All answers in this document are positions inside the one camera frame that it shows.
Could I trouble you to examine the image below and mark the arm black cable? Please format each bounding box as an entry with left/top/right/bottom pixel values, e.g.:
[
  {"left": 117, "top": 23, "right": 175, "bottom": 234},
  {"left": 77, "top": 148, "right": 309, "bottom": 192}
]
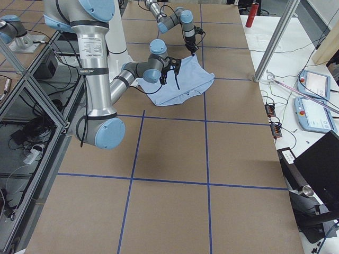
[
  {"left": 137, "top": 0, "right": 206, "bottom": 51},
  {"left": 79, "top": 57, "right": 183, "bottom": 148}
]

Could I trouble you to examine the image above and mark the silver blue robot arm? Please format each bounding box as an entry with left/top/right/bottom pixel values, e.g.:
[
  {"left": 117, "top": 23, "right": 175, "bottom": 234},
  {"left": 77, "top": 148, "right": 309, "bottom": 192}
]
[
  {"left": 144, "top": 1, "right": 204, "bottom": 56},
  {"left": 43, "top": 1, "right": 170, "bottom": 149}
]

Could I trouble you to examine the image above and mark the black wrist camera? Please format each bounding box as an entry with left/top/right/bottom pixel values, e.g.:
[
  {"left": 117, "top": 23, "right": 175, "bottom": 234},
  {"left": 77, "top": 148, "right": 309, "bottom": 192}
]
[
  {"left": 167, "top": 57, "right": 182, "bottom": 75},
  {"left": 194, "top": 26, "right": 206, "bottom": 35}
]

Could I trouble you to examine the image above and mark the lower orange circuit board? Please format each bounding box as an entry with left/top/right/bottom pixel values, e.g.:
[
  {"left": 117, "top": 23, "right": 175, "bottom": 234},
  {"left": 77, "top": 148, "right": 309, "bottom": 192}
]
[{"left": 270, "top": 122, "right": 282, "bottom": 139}]

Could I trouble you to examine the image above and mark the white power strip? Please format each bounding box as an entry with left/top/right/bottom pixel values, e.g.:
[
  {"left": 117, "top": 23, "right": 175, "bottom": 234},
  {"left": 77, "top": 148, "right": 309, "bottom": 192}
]
[{"left": 23, "top": 148, "right": 42, "bottom": 165}]

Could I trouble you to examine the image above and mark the red cylinder bottle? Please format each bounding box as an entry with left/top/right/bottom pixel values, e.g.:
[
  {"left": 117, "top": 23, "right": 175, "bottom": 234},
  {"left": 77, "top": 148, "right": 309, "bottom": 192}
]
[{"left": 245, "top": 2, "right": 260, "bottom": 28}]

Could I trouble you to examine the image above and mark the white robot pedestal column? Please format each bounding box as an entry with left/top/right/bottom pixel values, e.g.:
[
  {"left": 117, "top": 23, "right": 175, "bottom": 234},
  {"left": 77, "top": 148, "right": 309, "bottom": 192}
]
[{"left": 100, "top": 1, "right": 133, "bottom": 85}]

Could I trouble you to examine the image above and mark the aluminium frame rack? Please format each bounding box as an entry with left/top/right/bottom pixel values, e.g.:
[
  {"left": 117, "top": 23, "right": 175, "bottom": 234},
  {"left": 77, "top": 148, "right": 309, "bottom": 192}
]
[{"left": 1, "top": 23, "right": 84, "bottom": 253}]

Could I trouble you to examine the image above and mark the lower teach pendant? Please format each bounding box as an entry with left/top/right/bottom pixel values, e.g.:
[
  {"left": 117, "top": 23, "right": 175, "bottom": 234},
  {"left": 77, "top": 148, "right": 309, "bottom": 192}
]
[{"left": 294, "top": 97, "right": 337, "bottom": 133}]

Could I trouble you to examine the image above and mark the black laptop monitor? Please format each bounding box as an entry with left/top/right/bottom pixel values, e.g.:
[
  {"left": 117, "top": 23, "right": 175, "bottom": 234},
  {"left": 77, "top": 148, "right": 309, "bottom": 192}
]
[{"left": 294, "top": 131, "right": 338, "bottom": 211}]

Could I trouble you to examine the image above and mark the aluminium frame post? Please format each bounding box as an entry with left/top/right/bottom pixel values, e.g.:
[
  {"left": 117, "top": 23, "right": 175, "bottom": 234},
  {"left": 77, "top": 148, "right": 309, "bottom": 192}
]
[{"left": 253, "top": 0, "right": 300, "bottom": 83}]

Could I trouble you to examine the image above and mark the light blue t-shirt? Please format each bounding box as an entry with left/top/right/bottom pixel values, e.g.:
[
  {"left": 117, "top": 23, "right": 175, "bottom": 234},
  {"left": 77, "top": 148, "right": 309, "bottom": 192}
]
[{"left": 138, "top": 56, "right": 215, "bottom": 106}]

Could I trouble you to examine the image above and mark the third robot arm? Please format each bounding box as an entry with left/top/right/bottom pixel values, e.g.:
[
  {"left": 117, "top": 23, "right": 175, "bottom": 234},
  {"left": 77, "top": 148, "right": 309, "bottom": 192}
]
[{"left": 1, "top": 8, "right": 205, "bottom": 55}]

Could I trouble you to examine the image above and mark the wooden board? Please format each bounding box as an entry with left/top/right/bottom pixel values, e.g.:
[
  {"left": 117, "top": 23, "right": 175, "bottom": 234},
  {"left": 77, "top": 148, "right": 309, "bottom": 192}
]
[{"left": 314, "top": 0, "right": 339, "bottom": 66}]

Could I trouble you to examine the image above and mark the black box under rack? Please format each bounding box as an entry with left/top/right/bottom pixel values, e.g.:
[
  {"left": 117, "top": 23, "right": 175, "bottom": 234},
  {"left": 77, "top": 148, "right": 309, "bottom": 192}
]
[{"left": 33, "top": 51, "right": 58, "bottom": 79}]

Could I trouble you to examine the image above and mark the teach pendant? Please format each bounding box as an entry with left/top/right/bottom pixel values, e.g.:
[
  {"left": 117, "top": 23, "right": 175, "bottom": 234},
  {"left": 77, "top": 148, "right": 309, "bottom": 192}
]
[
  {"left": 297, "top": 70, "right": 331, "bottom": 100},
  {"left": 294, "top": 97, "right": 337, "bottom": 133}
]

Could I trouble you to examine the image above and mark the upper teach pendant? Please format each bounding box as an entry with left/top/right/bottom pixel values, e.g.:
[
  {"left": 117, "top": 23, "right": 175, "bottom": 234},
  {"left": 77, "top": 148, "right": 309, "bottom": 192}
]
[{"left": 297, "top": 70, "right": 331, "bottom": 100}]

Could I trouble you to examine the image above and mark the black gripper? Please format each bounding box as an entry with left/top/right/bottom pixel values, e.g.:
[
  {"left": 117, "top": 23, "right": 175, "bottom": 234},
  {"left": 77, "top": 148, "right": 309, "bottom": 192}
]
[
  {"left": 159, "top": 66, "right": 172, "bottom": 83},
  {"left": 185, "top": 40, "right": 199, "bottom": 57}
]

